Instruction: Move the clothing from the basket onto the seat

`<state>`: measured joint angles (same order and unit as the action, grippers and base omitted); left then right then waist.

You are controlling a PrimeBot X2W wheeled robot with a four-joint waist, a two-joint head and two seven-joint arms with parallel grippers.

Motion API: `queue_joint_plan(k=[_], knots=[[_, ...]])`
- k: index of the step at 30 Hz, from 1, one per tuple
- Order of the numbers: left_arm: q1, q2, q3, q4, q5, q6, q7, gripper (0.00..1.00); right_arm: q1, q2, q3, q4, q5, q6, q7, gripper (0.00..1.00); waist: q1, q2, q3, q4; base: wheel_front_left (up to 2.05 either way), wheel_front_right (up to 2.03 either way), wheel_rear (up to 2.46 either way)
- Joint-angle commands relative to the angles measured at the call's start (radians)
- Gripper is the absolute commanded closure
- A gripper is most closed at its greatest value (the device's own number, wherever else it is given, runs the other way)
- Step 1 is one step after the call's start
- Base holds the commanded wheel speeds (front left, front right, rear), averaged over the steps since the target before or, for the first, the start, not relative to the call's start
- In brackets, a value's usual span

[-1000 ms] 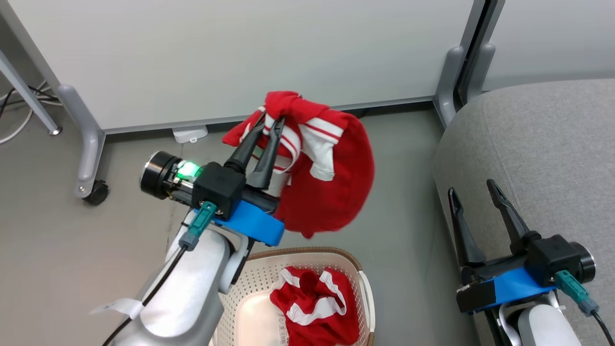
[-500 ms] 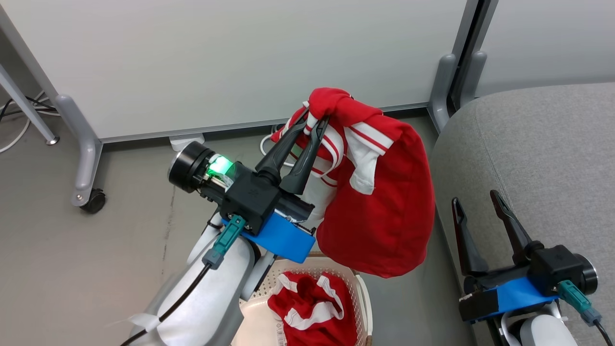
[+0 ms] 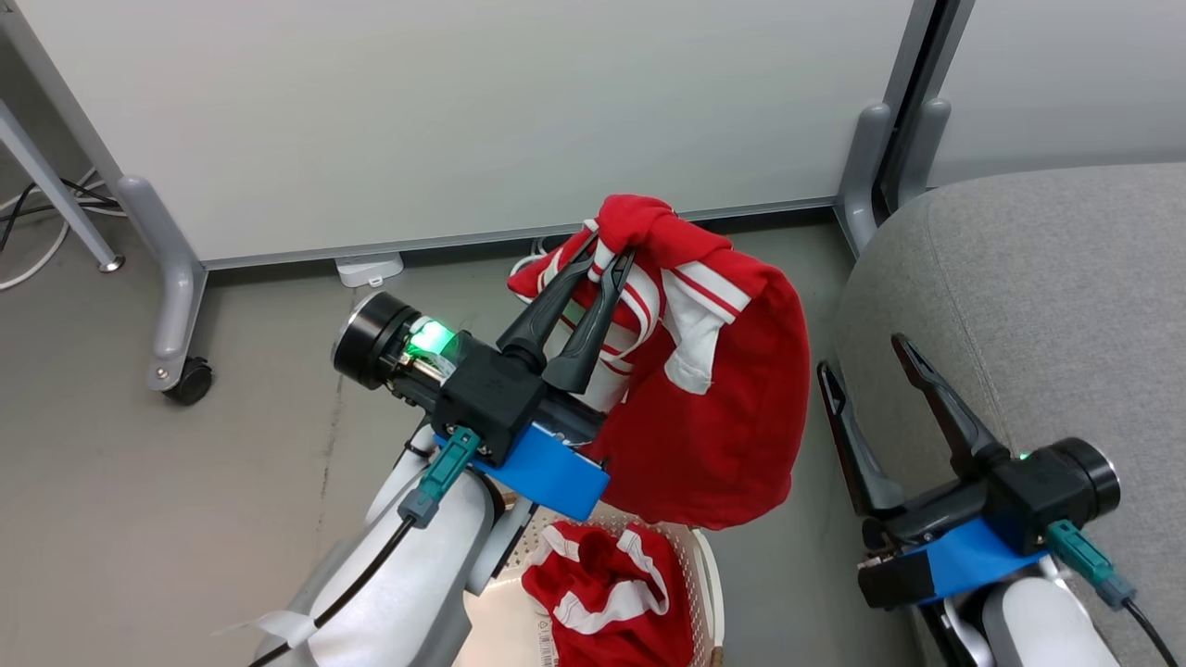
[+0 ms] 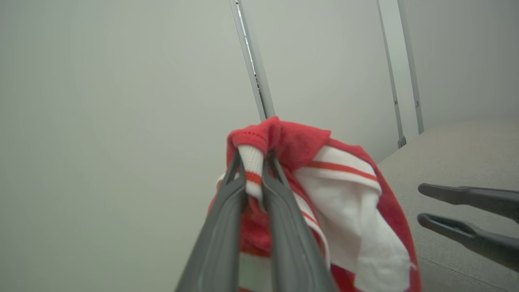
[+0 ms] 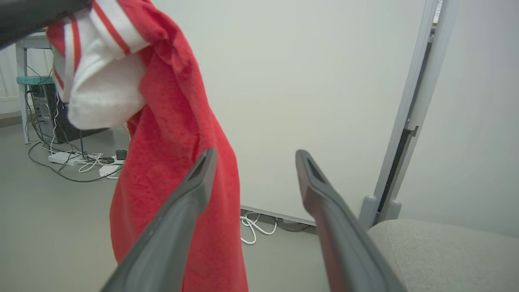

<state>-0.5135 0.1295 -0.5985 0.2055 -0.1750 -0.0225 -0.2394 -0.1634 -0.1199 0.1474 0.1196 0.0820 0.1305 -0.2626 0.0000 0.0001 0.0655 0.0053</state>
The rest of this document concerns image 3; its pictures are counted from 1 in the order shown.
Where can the grey fabric sofa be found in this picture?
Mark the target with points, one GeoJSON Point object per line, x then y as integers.
{"type": "Point", "coordinates": [1066, 296]}

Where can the black caster wheel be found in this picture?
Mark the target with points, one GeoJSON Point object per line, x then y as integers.
{"type": "Point", "coordinates": [192, 382]}

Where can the white tape strip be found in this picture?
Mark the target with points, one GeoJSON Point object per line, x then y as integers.
{"type": "Point", "coordinates": [273, 628]}

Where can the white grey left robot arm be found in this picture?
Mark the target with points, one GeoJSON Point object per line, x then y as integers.
{"type": "Point", "coordinates": [408, 574]}

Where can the small white plastic box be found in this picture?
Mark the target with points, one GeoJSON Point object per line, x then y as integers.
{"type": "Point", "coordinates": [371, 269]}

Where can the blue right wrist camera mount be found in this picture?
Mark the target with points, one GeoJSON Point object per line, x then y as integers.
{"type": "Point", "coordinates": [973, 560]}

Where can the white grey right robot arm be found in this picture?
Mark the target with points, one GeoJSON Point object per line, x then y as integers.
{"type": "Point", "coordinates": [1028, 630]}

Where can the short grey partition foot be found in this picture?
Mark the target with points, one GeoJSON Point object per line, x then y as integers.
{"type": "Point", "coordinates": [866, 176]}
{"type": "Point", "coordinates": [922, 148]}

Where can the grey metal table leg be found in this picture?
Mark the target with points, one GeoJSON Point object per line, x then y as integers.
{"type": "Point", "coordinates": [56, 190]}

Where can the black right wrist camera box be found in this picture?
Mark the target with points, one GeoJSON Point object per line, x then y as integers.
{"type": "Point", "coordinates": [894, 579]}

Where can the narrow white partition panel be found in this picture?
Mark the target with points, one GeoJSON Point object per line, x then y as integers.
{"type": "Point", "coordinates": [1066, 83]}

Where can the large red jersey white trim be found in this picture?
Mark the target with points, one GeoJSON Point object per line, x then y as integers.
{"type": "Point", "coordinates": [723, 417]}

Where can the small red garment white stripes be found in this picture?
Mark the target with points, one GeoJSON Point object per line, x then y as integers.
{"type": "Point", "coordinates": [602, 574]}

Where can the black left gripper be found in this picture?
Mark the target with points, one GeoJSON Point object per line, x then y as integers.
{"type": "Point", "coordinates": [486, 394]}

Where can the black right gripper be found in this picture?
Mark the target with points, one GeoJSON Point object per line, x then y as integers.
{"type": "Point", "coordinates": [1024, 496]}

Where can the cream perforated laundry basket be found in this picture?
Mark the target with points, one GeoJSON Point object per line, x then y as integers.
{"type": "Point", "coordinates": [500, 625]}

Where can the wide white partition panel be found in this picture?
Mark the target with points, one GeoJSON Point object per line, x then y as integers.
{"type": "Point", "coordinates": [463, 111]}

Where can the long grey partition foot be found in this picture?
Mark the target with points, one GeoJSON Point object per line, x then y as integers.
{"type": "Point", "coordinates": [171, 278]}

